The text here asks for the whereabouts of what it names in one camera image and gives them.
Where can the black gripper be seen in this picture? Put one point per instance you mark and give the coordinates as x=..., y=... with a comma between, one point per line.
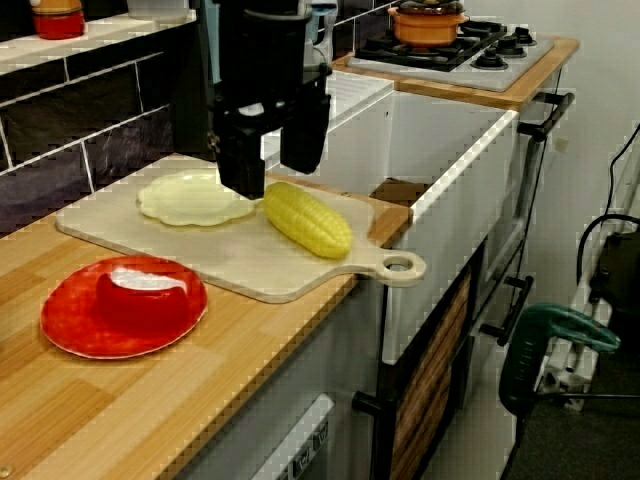
x=265, y=60

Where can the yellow toy corn cob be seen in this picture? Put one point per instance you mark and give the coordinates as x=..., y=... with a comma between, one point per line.
x=310, y=222

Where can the white red-rind toy cheese wedge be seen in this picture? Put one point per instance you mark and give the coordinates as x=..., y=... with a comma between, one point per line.
x=145, y=305

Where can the cream scalloped plate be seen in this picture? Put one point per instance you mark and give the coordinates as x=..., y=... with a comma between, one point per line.
x=190, y=202

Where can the light wooden cutting board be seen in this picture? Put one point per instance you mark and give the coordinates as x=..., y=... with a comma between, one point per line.
x=225, y=255

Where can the grey toy faucet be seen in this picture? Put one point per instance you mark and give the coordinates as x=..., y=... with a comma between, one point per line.
x=324, y=40

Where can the wooden stove countertop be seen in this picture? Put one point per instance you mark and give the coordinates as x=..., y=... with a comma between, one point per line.
x=450, y=95

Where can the orange toy pot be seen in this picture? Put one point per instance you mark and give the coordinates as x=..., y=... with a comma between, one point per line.
x=425, y=30

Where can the white toy sink unit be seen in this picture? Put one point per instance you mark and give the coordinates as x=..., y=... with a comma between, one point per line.
x=450, y=240

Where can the dark tile backsplash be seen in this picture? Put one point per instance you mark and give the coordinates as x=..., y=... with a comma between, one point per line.
x=75, y=125

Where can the white toy kitchen cabinet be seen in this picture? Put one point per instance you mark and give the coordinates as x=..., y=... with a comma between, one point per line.
x=310, y=370

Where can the grey toy stove top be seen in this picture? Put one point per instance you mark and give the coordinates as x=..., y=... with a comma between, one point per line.
x=500, y=80

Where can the red orange sauce bottle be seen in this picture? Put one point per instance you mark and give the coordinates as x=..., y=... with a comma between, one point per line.
x=57, y=22

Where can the red round plate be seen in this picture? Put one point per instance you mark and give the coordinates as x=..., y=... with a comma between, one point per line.
x=70, y=320

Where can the wood pattern cabinet door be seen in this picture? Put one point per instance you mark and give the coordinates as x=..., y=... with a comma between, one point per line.
x=430, y=375

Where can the black towel bar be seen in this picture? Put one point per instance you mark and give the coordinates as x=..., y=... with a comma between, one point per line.
x=550, y=115

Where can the bamboo wooden countertop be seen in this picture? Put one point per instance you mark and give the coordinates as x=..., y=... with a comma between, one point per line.
x=150, y=400

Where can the grey dishwasher panel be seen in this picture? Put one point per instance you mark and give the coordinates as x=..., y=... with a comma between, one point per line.
x=300, y=440

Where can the black bulky device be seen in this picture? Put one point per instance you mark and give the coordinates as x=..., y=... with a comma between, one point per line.
x=620, y=270

